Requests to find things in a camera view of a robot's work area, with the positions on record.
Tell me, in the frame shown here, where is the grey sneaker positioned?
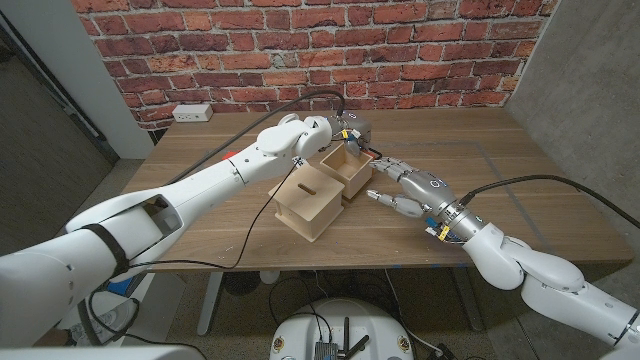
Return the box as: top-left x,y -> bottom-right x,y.
69,299 -> 139,346

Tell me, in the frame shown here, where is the white robot chest shell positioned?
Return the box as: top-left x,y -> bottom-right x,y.
0,344 -> 205,360

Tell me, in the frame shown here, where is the black floor cable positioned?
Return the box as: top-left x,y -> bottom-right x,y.
267,272 -> 331,351

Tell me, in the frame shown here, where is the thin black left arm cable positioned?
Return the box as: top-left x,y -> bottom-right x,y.
89,160 -> 304,359

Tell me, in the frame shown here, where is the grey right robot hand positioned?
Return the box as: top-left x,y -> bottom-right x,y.
366,156 -> 485,245

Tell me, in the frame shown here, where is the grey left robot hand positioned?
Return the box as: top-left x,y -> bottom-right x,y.
327,112 -> 374,158

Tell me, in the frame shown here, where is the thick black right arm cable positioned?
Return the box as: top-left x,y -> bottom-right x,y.
459,173 -> 640,231

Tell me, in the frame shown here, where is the white robot base with antennas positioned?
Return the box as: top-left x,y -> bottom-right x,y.
269,298 -> 415,360

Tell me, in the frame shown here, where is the white table leg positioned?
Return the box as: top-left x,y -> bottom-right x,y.
452,267 -> 485,333
196,271 -> 225,337

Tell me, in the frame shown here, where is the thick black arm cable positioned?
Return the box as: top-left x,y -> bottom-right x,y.
74,89 -> 346,347
459,173 -> 640,231

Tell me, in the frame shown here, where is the wooden drawer with red front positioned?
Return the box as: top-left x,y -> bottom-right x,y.
319,142 -> 384,201

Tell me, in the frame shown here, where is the black power adapter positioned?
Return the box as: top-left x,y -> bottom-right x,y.
432,342 -> 459,360

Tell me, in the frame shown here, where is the printed brick wall backdrop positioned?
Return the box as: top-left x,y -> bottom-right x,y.
71,0 -> 562,132

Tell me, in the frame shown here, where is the person's bare leg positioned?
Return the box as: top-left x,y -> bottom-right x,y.
32,327 -> 66,347

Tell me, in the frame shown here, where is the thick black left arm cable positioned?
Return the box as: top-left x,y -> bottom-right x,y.
74,89 -> 346,347

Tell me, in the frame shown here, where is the white power outlet strip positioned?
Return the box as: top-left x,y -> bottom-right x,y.
171,103 -> 214,124

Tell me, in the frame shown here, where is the black round floor device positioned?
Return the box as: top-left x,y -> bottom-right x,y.
222,271 -> 261,297

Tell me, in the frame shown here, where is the wooden box with slot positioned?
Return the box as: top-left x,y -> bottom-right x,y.
267,164 -> 347,244

